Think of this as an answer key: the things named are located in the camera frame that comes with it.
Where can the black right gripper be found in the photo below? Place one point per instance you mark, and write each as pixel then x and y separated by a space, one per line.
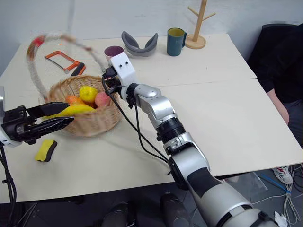
pixel 112 82

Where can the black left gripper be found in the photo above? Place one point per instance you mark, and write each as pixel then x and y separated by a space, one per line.
pixel 14 125

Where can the yellow banana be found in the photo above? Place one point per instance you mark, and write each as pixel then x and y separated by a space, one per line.
pixel 79 109

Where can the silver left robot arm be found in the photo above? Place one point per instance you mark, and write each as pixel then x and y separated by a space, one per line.
pixel 1 99

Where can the person's bare forearm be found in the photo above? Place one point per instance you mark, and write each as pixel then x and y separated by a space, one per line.
pixel 278 106

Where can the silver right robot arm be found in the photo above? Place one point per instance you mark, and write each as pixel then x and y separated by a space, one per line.
pixel 161 108

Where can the pink peach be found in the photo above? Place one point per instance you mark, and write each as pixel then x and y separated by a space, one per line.
pixel 102 99

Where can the yellow lemon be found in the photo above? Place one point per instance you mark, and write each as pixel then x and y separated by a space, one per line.
pixel 87 93

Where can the orange fruit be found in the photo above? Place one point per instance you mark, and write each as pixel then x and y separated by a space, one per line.
pixel 74 99

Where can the white cup purple inside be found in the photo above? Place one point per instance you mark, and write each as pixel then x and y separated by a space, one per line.
pixel 113 53

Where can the yellow and black sponge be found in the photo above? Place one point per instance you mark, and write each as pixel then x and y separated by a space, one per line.
pixel 45 151

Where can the grey curved pillow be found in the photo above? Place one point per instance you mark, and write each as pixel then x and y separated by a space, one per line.
pixel 138 49

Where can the orange hacksaw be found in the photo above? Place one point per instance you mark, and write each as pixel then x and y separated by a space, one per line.
pixel 71 62

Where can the teal mug yellow inside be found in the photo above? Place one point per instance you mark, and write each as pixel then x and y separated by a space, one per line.
pixel 175 45

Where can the wooden mug tree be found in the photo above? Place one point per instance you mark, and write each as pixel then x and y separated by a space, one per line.
pixel 197 30

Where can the person in black clothes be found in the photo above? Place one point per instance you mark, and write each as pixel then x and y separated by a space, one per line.
pixel 277 63

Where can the black office chair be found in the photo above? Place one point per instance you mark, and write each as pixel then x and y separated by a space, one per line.
pixel 279 25

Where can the white and red sneaker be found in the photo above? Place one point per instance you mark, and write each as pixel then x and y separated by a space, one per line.
pixel 284 175

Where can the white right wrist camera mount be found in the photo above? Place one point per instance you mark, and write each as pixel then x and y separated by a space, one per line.
pixel 124 68

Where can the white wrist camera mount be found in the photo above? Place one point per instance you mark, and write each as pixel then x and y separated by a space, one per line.
pixel 124 68
pixel 9 143

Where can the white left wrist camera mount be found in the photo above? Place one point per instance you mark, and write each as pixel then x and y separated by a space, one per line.
pixel 9 143

